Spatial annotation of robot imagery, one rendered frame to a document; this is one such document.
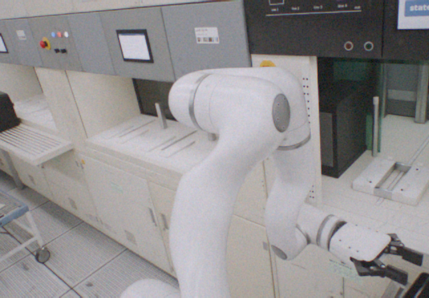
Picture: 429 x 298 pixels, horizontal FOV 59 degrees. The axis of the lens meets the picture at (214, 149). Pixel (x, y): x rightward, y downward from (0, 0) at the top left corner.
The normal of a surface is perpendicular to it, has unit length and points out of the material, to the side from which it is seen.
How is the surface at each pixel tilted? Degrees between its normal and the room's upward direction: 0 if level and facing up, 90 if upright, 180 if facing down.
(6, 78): 90
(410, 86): 90
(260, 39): 90
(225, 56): 90
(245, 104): 52
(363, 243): 5
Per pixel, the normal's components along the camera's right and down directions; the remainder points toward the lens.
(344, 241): -0.26, -0.84
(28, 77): 0.73, 0.19
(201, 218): 0.00, 0.03
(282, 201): -0.64, -0.19
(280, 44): -0.66, 0.42
